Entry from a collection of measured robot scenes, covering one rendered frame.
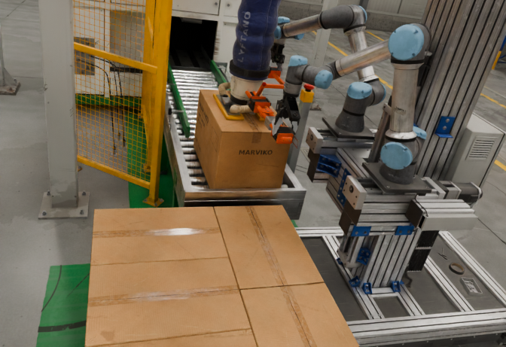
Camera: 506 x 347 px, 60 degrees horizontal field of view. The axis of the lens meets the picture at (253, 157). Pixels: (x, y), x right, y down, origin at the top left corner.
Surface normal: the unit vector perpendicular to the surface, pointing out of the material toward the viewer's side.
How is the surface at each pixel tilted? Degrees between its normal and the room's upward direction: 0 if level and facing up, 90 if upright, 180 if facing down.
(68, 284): 0
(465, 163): 90
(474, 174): 90
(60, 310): 0
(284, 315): 0
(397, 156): 97
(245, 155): 90
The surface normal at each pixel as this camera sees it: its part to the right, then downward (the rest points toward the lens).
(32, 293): 0.16, -0.87
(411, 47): -0.56, 0.18
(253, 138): 0.29, 0.49
